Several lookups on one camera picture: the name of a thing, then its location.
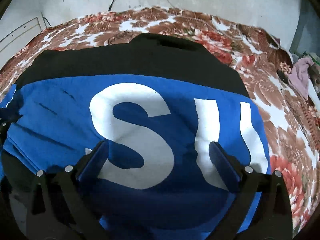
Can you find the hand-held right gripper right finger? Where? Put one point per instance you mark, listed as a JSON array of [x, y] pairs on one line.
[[223, 167]]

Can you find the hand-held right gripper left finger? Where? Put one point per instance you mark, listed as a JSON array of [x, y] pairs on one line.
[[93, 160]]

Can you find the blue and black hooded jacket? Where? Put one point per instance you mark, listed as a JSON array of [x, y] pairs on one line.
[[175, 105]]

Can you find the brown floral blanket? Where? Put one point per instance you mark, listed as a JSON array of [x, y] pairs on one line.
[[275, 120]]

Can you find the white headboard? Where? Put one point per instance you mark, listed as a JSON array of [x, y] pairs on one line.
[[22, 32]]

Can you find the small black object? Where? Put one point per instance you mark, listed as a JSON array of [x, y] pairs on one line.
[[282, 77]]

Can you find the pink cloth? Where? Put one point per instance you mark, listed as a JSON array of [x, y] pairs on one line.
[[301, 75]]

